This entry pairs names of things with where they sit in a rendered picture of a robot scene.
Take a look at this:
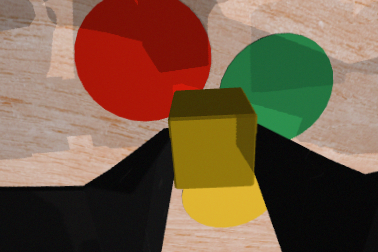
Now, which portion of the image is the yellow cube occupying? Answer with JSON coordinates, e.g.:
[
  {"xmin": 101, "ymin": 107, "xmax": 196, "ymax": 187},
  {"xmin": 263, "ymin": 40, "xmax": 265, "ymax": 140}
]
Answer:
[{"xmin": 168, "ymin": 87, "xmax": 257, "ymax": 189}]

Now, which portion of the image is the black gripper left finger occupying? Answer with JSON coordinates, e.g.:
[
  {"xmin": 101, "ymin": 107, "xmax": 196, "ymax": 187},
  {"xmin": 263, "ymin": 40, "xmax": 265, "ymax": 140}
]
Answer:
[{"xmin": 0, "ymin": 128, "xmax": 174, "ymax": 252}]

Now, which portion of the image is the yellow circle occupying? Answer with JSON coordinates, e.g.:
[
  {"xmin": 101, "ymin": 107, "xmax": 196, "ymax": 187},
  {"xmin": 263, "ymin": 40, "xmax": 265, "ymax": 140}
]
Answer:
[{"xmin": 182, "ymin": 177, "xmax": 267, "ymax": 228}]

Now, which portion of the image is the red circle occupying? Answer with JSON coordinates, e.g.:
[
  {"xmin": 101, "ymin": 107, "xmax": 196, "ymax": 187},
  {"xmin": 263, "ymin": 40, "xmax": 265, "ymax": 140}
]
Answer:
[{"xmin": 74, "ymin": 0, "xmax": 212, "ymax": 122}]

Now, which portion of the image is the green circle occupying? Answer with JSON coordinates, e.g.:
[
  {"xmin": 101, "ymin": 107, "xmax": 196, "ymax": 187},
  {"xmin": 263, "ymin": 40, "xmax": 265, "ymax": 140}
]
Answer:
[{"xmin": 219, "ymin": 33, "xmax": 333, "ymax": 140}]

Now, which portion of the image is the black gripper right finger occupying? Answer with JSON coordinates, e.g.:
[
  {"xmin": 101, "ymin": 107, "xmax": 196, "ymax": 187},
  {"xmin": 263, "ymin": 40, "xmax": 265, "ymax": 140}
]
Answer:
[{"xmin": 254, "ymin": 124, "xmax": 378, "ymax": 252}]

